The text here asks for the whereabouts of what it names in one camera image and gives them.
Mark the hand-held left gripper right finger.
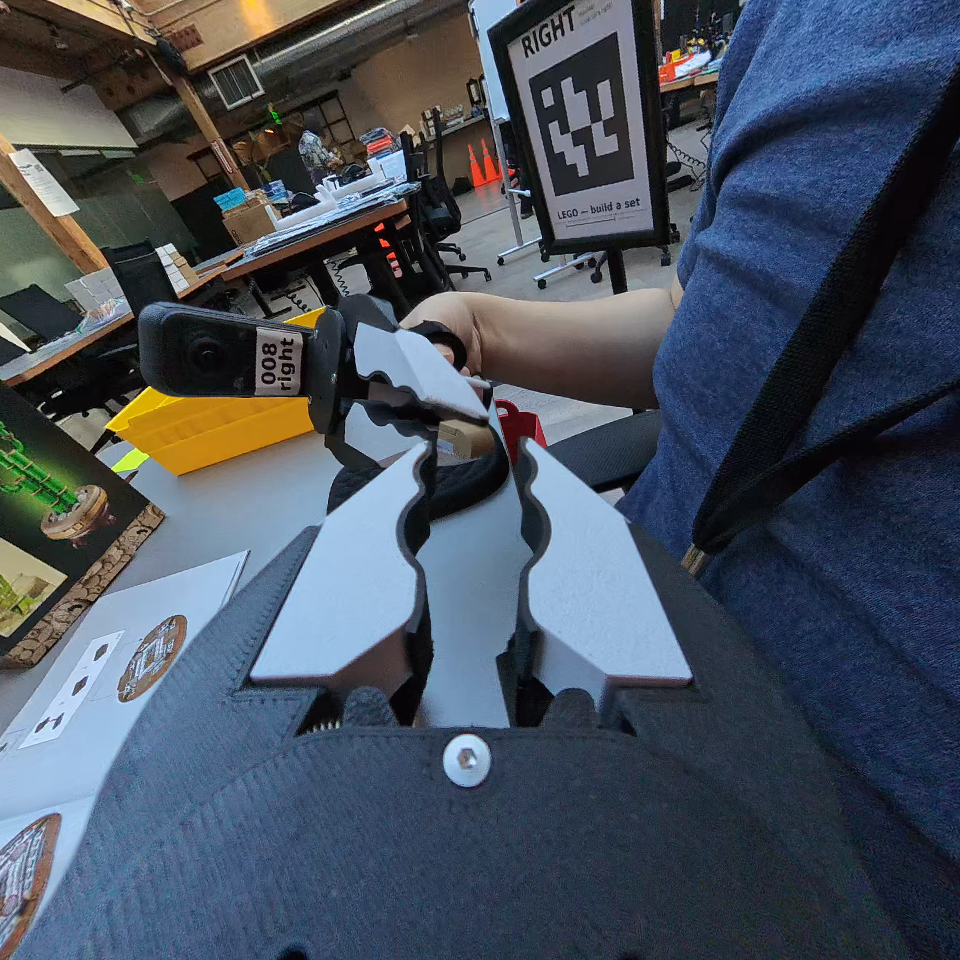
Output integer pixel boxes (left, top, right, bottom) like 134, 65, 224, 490
498, 437, 694, 717

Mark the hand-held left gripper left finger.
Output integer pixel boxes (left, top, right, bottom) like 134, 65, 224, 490
249, 441, 436, 706

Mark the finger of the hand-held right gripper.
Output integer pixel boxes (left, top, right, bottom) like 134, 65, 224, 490
341, 401, 451, 466
351, 322, 495, 425

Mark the brown lego piece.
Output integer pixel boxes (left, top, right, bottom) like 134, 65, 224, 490
437, 418, 492, 460

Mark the person's right forearm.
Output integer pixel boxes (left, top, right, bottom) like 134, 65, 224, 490
476, 287, 685, 410

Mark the lego instruction booklet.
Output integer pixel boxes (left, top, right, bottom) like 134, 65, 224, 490
0, 549, 250, 957

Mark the black lego set box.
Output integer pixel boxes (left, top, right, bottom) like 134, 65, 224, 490
0, 382, 166, 670

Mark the person's right hand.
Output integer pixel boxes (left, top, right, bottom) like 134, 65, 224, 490
397, 291, 489, 380

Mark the yellow plastic bin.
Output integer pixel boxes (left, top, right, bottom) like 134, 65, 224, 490
105, 306, 348, 477

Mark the black wrist rest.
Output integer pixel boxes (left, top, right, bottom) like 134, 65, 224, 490
327, 442, 519, 526

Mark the stack of white boxes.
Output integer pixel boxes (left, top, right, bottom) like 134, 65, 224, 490
153, 243, 201, 294

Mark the black office chair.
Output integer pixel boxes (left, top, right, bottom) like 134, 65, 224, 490
401, 131, 492, 290
101, 240, 181, 318

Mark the red plastic bin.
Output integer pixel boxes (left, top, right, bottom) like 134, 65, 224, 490
493, 399, 549, 468

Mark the cardboard box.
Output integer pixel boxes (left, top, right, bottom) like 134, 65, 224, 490
222, 201, 280, 246

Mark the black office chair armrest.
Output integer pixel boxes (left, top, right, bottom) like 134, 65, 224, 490
546, 408, 667, 495

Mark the wooden edged work desk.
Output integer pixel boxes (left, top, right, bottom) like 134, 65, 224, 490
0, 251, 241, 391

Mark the long wooden edged work table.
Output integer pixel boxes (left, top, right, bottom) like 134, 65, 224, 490
225, 196, 412, 301

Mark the person's blue shirt torso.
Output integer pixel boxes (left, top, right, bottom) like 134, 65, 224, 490
615, 0, 960, 960

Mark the black framed marker sign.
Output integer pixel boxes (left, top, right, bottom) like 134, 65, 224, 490
486, 0, 672, 295

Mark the white paper notice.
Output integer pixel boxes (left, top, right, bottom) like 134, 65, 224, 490
9, 147, 81, 219

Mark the white ceiling air vent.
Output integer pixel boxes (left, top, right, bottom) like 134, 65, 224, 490
206, 54, 266, 111

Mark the rolling whiteboard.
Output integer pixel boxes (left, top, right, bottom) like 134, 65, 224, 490
468, 0, 601, 290

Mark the cluttered work table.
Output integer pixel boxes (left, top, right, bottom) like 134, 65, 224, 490
658, 15, 725, 132

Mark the grey ventilation duct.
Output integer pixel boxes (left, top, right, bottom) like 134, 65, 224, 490
116, 0, 481, 144

